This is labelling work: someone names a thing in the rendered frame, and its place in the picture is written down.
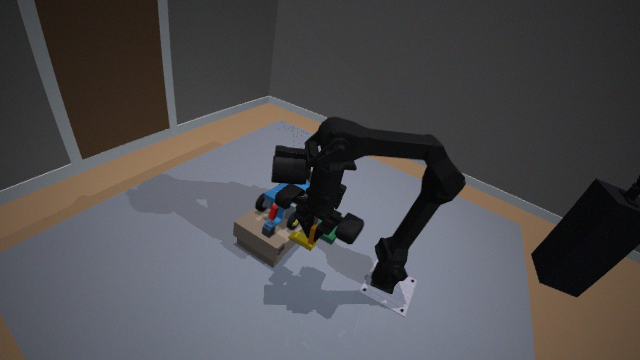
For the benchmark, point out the red-headed pin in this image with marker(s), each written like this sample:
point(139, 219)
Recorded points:
point(272, 213)

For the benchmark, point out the yellow chock with orange handle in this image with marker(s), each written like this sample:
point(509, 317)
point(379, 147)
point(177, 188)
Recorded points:
point(301, 239)

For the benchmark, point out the green tray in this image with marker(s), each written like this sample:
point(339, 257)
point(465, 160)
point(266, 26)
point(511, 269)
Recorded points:
point(332, 234)
point(323, 237)

